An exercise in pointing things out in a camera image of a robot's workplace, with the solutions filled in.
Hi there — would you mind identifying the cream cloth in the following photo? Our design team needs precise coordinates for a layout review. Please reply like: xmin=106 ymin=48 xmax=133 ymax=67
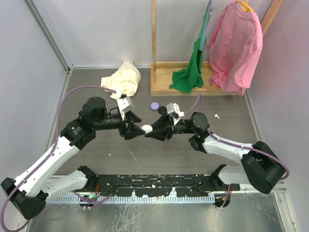
xmin=100 ymin=60 xmax=141 ymax=100

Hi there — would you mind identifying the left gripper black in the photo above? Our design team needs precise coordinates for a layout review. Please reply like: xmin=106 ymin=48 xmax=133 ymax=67
xmin=93 ymin=109 xmax=145 ymax=138

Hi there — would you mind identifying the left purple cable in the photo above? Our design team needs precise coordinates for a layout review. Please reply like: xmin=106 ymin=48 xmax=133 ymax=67
xmin=0 ymin=86 xmax=124 ymax=232

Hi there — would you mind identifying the purple earbud charging case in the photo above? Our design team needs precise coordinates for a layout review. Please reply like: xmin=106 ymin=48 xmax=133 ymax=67
xmin=150 ymin=102 xmax=160 ymax=111

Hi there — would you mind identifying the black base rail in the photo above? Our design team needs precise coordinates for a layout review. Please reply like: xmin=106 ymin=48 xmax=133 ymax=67
xmin=76 ymin=174 xmax=228 ymax=197

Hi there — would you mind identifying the blue hanger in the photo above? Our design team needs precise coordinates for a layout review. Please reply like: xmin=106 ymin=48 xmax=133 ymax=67
xmin=199 ymin=0 xmax=212 ymax=51

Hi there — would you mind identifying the black earbud charging case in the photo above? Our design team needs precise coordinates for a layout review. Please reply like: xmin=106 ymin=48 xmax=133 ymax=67
xmin=158 ymin=106 xmax=167 ymax=114

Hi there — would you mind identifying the wooden clothes rack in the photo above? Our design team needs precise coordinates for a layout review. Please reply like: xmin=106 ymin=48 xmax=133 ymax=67
xmin=150 ymin=0 xmax=283 ymax=96

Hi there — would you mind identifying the pink shirt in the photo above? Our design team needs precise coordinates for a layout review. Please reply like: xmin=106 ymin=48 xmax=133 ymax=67
xmin=208 ymin=1 xmax=263 ymax=96

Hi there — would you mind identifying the green shirt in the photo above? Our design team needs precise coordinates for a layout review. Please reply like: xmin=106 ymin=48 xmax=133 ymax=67
xmin=169 ymin=14 xmax=207 ymax=94

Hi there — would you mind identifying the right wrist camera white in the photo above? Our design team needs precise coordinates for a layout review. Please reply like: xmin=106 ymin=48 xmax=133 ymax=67
xmin=166 ymin=103 xmax=184 ymax=125

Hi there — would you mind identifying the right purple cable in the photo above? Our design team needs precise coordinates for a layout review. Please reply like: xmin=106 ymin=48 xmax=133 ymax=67
xmin=183 ymin=93 xmax=290 ymax=211

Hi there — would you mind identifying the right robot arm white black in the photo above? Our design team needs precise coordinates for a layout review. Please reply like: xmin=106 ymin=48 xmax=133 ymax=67
xmin=142 ymin=112 xmax=289 ymax=194

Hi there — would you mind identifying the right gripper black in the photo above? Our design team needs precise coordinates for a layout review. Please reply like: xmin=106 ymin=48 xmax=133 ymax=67
xmin=145 ymin=112 xmax=196 ymax=142

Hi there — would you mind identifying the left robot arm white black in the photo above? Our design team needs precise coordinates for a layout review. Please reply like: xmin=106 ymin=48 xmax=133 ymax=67
xmin=1 ymin=96 xmax=145 ymax=220

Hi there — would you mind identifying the white earbud charging case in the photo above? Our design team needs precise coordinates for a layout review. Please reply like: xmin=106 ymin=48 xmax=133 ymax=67
xmin=141 ymin=125 xmax=153 ymax=134

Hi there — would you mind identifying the purple cable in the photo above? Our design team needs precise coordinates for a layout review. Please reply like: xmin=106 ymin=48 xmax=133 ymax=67
xmin=0 ymin=86 xmax=124 ymax=232
xmin=183 ymin=93 xmax=290 ymax=211

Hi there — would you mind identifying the white cable duct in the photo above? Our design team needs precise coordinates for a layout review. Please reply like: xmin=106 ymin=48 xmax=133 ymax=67
xmin=50 ymin=194 xmax=215 ymax=204

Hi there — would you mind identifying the orange hanger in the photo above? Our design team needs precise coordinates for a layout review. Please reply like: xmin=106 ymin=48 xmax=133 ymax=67
xmin=236 ymin=0 xmax=254 ymax=13

